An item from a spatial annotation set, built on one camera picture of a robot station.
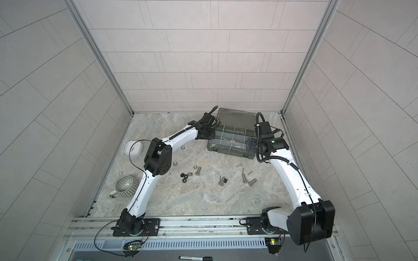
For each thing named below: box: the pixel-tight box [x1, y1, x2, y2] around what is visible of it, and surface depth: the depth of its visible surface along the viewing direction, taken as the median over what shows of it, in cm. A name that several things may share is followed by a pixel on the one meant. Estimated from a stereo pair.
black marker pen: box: [178, 255, 213, 261], surface depth 65 cm
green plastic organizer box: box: [206, 107, 258, 160], surface depth 100 cm
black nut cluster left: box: [180, 172, 189, 184], surface depth 88 cm
